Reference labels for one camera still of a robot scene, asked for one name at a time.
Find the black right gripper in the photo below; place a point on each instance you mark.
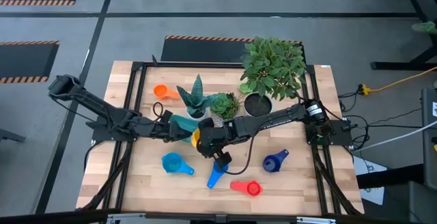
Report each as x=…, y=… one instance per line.
x=215, y=138

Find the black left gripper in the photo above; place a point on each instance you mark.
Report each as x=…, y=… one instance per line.
x=165, y=130

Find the yellow measuring cup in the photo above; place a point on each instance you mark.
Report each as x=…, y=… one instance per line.
x=195, y=138

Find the teal plastic basket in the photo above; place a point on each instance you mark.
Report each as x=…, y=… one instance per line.
x=186, y=123

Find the large cyan measuring cup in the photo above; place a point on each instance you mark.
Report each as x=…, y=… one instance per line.
x=172, y=162

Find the medium blue measuring cup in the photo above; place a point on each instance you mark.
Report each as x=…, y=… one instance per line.
x=214, y=178

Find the orange measuring cup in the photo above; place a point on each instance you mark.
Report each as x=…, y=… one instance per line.
x=160, y=91

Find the navy measuring cup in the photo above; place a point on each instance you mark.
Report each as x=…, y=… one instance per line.
x=271, y=164

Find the red measuring cup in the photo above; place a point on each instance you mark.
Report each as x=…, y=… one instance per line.
x=253, y=188

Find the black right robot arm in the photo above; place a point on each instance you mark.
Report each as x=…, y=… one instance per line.
x=273, y=119

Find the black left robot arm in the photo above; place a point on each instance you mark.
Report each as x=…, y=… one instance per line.
x=102, y=109

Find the triangle-patterned white pot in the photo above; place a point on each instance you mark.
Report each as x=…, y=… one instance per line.
x=218, y=119

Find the small plain white pot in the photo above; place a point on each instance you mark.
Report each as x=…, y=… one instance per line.
x=201, y=116

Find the green succulent plant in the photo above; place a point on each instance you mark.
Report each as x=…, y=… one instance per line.
x=223, y=105

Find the snake plant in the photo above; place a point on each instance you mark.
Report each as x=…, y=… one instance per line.
x=196, y=97

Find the large white pot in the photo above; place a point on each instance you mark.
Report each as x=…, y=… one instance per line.
x=257, y=106

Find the leafy green plant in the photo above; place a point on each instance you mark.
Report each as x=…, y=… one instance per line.
x=273, y=67

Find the black front crossbar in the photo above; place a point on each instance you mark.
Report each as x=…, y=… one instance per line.
x=51, y=216

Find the white floor sheet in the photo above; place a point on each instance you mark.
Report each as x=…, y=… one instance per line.
x=368, y=176

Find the grey cabinet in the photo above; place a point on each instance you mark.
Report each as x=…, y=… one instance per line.
x=429, y=138

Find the person's foot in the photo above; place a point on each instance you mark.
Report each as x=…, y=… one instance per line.
x=425, y=27

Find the black aluminium table frame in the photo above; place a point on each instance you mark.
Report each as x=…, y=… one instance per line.
x=205, y=65

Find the black table leg frame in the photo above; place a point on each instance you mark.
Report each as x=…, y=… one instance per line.
x=403, y=65

